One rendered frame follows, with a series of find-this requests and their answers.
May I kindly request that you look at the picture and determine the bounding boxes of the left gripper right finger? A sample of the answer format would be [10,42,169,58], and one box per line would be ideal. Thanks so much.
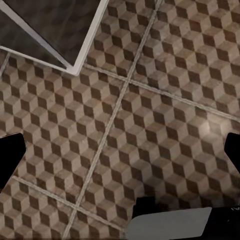
[224,133,240,173]

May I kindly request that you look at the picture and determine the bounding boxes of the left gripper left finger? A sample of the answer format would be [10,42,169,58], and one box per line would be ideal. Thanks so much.
[0,133,26,193]

